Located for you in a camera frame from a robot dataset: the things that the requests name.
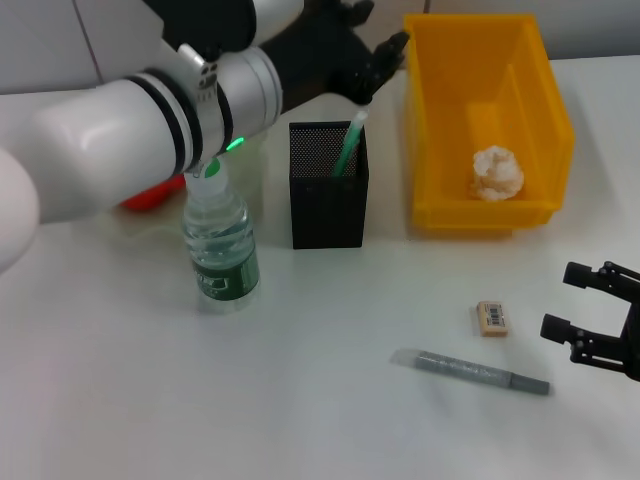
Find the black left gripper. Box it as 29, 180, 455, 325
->
259, 0, 412, 111

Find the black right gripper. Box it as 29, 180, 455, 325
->
539, 259, 640, 384

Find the beige eraser with barcode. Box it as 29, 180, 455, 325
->
474, 301, 514, 339

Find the white paper ball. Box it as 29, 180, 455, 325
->
468, 145, 526, 202

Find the clear green-label water bottle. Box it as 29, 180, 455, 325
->
180, 157, 262, 314

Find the red-orange fruit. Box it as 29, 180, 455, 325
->
119, 174, 186, 212

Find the grey marker pen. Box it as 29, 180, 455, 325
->
390, 348, 551, 398

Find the black mesh pen holder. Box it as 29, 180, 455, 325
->
288, 119, 370, 250

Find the yellow plastic bin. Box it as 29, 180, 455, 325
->
402, 13, 575, 237

